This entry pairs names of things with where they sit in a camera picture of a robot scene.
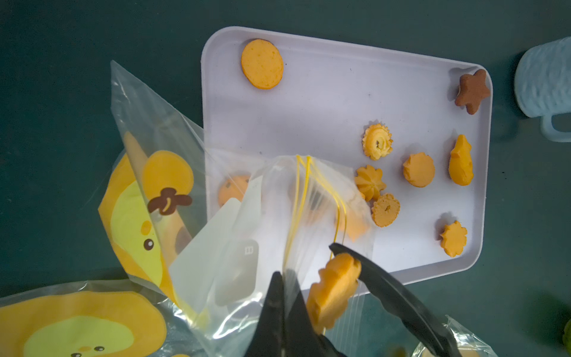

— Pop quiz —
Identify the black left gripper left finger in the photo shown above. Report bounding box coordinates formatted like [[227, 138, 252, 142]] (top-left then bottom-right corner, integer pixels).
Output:
[[245, 272, 343, 356]]

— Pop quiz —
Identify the round scalloped cookie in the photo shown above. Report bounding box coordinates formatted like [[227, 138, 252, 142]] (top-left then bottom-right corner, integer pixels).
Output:
[[372, 193, 401, 228]]

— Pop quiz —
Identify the lilac plastic tray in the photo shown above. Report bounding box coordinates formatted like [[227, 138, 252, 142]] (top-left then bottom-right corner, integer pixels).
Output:
[[201, 27, 492, 284]]

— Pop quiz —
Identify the light blue ceramic mug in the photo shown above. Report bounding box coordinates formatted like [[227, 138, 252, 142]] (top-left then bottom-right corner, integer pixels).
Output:
[[514, 37, 570, 143]]

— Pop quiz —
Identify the green bowl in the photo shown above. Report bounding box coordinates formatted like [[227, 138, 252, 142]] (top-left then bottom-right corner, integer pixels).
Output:
[[562, 319, 571, 356]]

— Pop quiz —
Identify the orange flower cookie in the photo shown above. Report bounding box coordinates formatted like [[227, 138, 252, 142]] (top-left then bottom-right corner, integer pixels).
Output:
[[440, 221, 468, 257], [306, 253, 361, 335]]

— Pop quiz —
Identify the swirl butter cookie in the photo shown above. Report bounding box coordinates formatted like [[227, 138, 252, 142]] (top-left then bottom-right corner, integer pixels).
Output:
[[362, 123, 393, 161]]

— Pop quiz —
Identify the yellow fish cookie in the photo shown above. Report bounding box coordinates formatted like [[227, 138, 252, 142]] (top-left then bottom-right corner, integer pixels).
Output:
[[448, 135, 474, 186]]

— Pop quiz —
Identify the orange scalloped cookie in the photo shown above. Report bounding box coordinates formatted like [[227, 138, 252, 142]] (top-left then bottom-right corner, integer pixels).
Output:
[[403, 153, 436, 187]]

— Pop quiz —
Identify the ridged orange cookie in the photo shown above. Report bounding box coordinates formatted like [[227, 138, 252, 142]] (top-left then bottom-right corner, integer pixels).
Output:
[[354, 165, 387, 202]]

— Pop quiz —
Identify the brown star cookie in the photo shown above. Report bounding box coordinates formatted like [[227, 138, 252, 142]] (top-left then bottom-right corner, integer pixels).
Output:
[[454, 69, 492, 115]]

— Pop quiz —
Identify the clear resealable bag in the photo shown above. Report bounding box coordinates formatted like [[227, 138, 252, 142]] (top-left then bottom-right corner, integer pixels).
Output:
[[111, 62, 375, 356]]

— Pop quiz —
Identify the resealable bag with duck print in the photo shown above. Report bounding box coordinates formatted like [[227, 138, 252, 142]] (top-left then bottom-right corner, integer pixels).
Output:
[[1, 280, 206, 356]]

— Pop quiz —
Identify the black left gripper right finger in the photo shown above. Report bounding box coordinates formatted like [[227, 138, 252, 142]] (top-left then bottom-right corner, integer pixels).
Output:
[[330, 243, 451, 356]]

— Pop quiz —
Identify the round orange cookie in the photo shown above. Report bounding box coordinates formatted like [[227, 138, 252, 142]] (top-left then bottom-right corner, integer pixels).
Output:
[[241, 39, 284, 90]]

